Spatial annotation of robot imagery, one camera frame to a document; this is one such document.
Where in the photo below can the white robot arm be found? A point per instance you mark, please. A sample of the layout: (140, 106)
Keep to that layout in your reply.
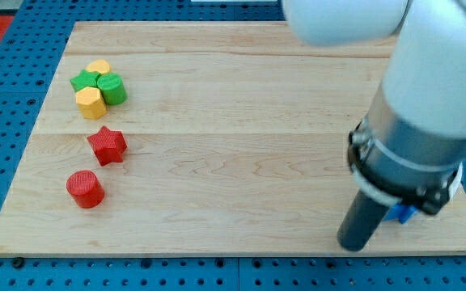
(410, 146)

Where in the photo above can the wooden board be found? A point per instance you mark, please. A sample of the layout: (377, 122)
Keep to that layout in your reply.
(236, 138)

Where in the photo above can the red star block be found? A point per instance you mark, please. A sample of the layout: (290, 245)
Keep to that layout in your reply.
(107, 145)

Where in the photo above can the green cylinder block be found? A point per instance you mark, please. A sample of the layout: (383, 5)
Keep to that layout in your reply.
(112, 88)

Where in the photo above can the black cylindrical end effector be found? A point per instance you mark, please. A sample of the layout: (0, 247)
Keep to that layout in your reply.
(360, 222)

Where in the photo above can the yellow hexagon block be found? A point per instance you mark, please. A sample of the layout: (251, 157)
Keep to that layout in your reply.
(90, 103)

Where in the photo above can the yellow block behind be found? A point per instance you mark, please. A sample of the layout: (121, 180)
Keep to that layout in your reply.
(101, 66)

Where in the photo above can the red cylinder block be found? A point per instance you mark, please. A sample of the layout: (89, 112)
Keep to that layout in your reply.
(85, 188)

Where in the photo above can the green star block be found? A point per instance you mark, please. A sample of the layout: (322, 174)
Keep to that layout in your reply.
(84, 79)

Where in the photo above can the blue block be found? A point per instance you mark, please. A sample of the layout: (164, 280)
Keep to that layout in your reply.
(401, 213)

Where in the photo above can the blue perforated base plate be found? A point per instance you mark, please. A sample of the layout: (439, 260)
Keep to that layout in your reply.
(30, 50)

